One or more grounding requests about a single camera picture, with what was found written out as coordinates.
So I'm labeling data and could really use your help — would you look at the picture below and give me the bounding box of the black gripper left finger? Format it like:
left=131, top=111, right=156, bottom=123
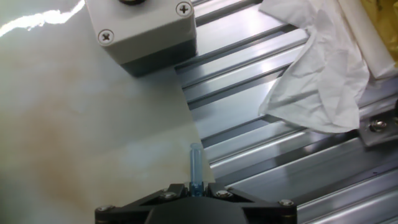
left=95, top=182, right=192, bottom=224

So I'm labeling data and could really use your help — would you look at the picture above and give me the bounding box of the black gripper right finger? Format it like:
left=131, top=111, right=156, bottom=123
left=203, top=182, right=298, bottom=224

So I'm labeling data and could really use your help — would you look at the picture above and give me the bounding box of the crumpled white tissue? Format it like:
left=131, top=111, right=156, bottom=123
left=257, top=0, right=371, bottom=134

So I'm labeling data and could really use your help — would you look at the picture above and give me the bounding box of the blue handled screwdriver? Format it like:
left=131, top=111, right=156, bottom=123
left=189, top=142, right=205, bottom=198

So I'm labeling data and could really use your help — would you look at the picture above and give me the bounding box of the metal camera bracket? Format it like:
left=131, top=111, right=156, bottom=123
left=356, top=101, right=398, bottom=147

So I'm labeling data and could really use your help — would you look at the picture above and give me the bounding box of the yellow foil package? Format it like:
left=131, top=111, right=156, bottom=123
left=359, top=0, right=398, bottom=68

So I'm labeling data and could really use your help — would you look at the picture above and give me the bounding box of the grey box red push button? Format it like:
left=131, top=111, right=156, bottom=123
left=84, top=0, right=198, bottom=78

